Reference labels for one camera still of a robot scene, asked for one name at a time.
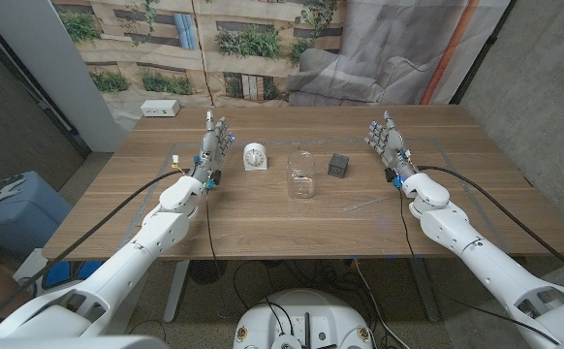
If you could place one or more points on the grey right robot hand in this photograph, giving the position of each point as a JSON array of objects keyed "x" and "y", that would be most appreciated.
[{"x": 391, "y": 143}]

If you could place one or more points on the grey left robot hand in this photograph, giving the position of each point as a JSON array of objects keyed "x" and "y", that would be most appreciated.
[{"x": 209, "y": 150}]

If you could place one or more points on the clear plastic pipette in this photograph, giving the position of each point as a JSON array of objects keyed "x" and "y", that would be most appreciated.
[{"x": 365, "y": 204}]

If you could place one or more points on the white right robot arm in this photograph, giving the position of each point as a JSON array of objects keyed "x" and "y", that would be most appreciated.
[{"x": 480, "y": 262}]

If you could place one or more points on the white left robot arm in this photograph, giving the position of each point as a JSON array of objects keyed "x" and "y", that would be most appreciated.
[{"x": 132, "y": 262}]

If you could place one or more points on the white kitchen timer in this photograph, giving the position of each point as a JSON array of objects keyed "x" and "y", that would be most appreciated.
[{"x": 255, "y": 157}]

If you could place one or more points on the dark grey block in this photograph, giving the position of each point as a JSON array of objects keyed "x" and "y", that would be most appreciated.
[{"x": 338, "y": 166}]

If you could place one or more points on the clear glass beaker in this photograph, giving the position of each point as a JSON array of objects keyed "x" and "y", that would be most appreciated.
[{"x": 301, "y": 184}]

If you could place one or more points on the white power strip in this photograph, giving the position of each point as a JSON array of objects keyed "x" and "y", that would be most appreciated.
[{"x": 160, "y": 107}]

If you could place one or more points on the printed fabric backdrop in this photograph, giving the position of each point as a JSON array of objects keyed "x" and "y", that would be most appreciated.
[{"x": 262, "y": 72}]

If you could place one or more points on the black round floor object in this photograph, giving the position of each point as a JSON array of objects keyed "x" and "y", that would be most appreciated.
[{"x": 207, "y": 271}]

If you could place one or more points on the black backdrop stand pole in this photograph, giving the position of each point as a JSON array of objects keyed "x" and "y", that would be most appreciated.
[{"x": 481, "y": 53}]

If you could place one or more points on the white table leg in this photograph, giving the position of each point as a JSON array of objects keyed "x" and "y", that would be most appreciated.
[{"x": 176, "y": 291}]

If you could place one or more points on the grey table leg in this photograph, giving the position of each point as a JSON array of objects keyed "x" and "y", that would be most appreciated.
[{"x": 425, "y": 291}]

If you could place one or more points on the blue and white case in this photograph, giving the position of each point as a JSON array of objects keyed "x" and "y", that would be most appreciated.
[{"x": 64, "y": 274}]

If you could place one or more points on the white robot torso base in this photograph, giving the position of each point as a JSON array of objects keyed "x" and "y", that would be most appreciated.
[{"x": 301, "y": 320}]

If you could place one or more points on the blue storage box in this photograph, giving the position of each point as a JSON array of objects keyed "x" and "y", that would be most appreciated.
[{"x": 25, "y": 218}]

